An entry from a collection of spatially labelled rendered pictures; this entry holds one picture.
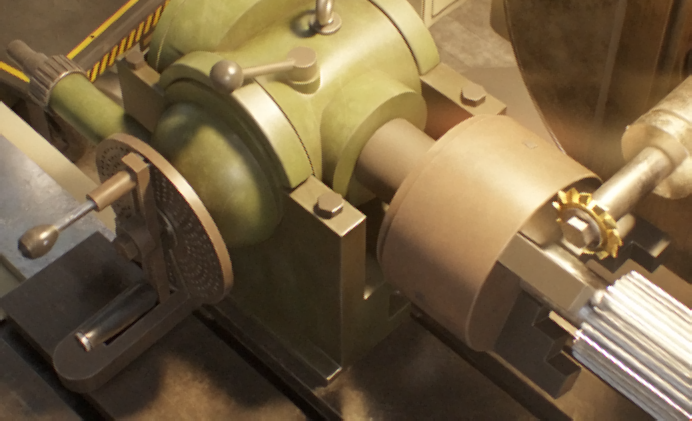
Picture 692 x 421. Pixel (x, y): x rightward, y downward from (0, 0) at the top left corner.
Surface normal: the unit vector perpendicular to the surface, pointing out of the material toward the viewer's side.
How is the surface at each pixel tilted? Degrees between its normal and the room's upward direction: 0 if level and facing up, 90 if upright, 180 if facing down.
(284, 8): 90
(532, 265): 35
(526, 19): 90
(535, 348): 65
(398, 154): 26
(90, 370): 4
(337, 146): 54
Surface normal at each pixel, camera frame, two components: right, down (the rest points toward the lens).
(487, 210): -0.29, -0.37
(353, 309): 0.71, 0.54
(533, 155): 0.21, -0.77
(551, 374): -0.64, 0.22
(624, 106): -0.71, 0.54
